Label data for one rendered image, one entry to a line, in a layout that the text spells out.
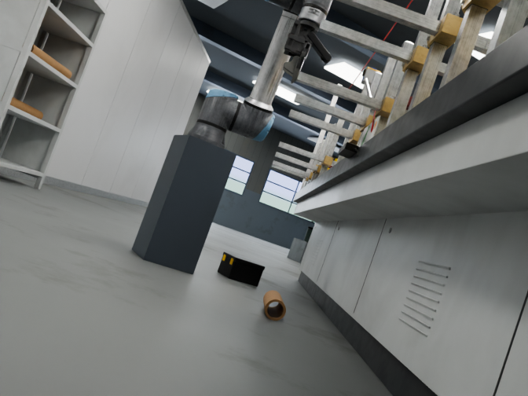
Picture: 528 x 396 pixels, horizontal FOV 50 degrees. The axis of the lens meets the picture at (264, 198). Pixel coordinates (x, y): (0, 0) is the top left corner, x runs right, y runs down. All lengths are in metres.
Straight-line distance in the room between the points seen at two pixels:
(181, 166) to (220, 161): 0.19
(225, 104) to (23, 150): 2.60
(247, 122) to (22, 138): 2.68
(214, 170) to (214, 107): 0.30
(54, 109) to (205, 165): 2.51
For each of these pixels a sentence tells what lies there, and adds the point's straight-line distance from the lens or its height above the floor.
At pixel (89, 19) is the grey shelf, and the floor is 1.45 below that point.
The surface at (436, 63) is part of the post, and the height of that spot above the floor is 0.87.
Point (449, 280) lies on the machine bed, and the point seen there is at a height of 0.35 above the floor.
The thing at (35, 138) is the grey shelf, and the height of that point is 0.37.
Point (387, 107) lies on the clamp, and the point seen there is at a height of 0.84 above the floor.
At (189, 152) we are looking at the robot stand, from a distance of 2.59.
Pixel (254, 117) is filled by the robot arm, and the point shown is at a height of 0.80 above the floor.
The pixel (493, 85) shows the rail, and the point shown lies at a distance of 0.90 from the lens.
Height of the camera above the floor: 0.31
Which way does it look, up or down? 3 degrees up
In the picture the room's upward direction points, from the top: 20 degrees clockwise
